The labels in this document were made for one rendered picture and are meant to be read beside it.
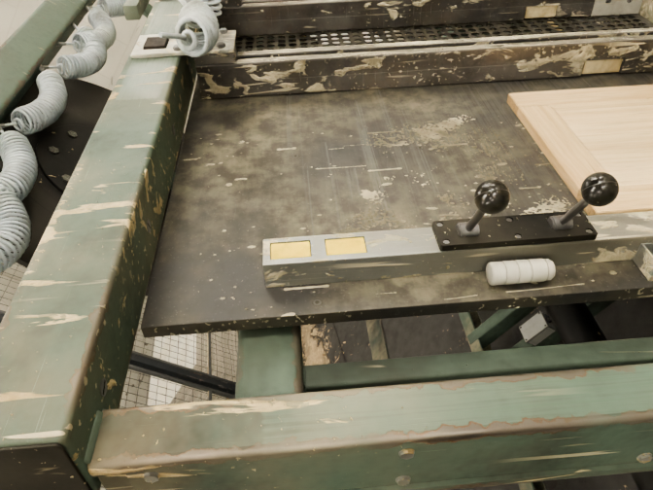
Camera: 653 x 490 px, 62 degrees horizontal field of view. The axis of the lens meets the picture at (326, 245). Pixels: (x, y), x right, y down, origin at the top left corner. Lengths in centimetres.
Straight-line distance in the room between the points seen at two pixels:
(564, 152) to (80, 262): 73
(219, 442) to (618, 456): 39
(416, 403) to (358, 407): 5
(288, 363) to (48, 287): 27
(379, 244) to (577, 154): 41
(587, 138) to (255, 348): 66
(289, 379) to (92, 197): 33
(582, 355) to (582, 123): 47
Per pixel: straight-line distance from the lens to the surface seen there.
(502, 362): 71
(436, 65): 117
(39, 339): 59
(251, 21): 145
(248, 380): 66
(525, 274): 71
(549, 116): 107
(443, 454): 56
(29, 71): 167
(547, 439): 58
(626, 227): 80
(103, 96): 183
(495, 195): 60
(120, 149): 83
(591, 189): 66
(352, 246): 69
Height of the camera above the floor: 190
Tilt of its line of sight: 25 degrees down
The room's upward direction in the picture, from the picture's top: 65 degrees counter-clockwise
